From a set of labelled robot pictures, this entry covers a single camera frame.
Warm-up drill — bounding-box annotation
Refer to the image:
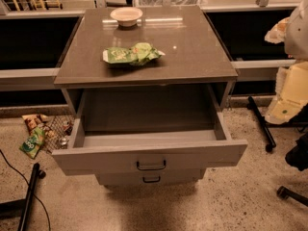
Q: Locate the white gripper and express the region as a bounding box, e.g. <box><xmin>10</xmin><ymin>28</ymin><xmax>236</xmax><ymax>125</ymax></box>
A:
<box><xmin>264</xmin><ymin>17</ymin><xmax>308</xmax><ymax>125</ymax></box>

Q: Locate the green jalapeno chip bag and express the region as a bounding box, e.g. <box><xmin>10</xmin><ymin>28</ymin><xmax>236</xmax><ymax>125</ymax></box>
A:
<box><xmin>102</xmin><ymin>42</ymin><xmax>165</xmax><ymax>66</ymax></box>

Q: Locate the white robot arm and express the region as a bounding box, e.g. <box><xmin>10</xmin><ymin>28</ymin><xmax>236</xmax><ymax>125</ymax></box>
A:
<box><xmin>265</xmin><ymin>0</ymin><xmax>308</xmax><ymax>124</ymax></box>

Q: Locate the open grey top drawer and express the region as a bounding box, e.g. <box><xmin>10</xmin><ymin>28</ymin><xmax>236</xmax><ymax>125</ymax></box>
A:
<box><xmin>52</xmin><ymin>84</ymin><xmax>247</xmax><ymax>174</ymax></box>

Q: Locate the grey drawer cabinet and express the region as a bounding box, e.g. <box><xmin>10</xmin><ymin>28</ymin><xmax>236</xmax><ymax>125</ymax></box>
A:
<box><xmin>54</xmin><ymin>6</ymin><xmax>237</xmax><ymax>107</ymax></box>

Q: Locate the grey lower drawer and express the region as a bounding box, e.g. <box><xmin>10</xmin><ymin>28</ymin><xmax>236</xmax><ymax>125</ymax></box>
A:
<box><xmin>95</xmin><ymin>168</ymin><xmax>205</xmax><ymax>186</ymax></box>

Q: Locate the brown snack bag on floor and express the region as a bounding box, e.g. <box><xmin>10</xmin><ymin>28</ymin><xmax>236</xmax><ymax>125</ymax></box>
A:
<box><xmin>22</xmin><ymin>114</ymin><xmax>49</xmax><ymax>132</ymax></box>

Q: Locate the green snack bag on floor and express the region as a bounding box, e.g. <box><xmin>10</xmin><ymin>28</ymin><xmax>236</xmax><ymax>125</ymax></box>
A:
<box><xmin>19</xmin><ymin>127</ymin><xmax>45</xmax><ymax>159</ymax></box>

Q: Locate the black chair base leg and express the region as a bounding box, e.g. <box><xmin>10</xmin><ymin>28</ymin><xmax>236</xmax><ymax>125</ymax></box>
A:
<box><xmin>276</xmin><ymin>186</ymin><xmax>308</xmax><ymax>207</ymax></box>

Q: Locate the white bowl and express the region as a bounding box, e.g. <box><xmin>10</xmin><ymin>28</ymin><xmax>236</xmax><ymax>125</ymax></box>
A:
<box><xmin>110</xmin><ymin>7</ymin><xmax>142</xmax><ymax>27</ymax></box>

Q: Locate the soda can in basket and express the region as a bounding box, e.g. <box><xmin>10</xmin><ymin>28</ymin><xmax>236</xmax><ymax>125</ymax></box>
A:
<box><xmin>58</xmin><ymin>137</ymin><xmax>68</xmax><ymax>147</ymax></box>

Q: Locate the black top drawer handle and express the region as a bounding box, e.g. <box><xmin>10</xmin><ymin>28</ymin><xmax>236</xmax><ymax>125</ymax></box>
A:
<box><xmin>136</xmin><ymin>160</ymin><xmax>167</xmax><ymax>171</ymax></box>

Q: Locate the black drawer handle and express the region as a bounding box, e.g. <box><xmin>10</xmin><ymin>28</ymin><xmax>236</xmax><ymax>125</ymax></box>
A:
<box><xmin>136</xmin><ymin>160</ymin><xmax>167</xmax><ymax>171</ymax></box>
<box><xmin>142</xmin><ymin>176</ymin><xmax>161</xmax><ymax>184</ymax></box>

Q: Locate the black lower drawer handle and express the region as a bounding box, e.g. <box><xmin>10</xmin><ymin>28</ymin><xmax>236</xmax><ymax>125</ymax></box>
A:
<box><xmin>142</xmin><ymin>176</ymin><xmax>161</xmax><ymax>184</ymax></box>

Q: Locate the wire mesh basket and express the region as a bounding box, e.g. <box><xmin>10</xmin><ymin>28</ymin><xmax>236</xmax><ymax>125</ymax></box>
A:
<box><xmin>43</xmin><ymin>115</ymin><xmax>74</xmax><ymax>154</ymax></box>

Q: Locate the black cable on floor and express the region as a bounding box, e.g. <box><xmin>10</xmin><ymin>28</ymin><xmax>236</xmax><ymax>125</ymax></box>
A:
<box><xmin>0</xmin><ymin>149</ymin><xmax>52</xmax><ymax>231</ymax></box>

